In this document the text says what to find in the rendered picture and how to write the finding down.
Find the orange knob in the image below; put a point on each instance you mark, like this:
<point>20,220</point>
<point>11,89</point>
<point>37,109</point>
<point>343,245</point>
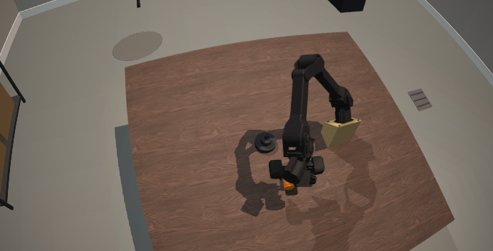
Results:
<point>288,186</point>

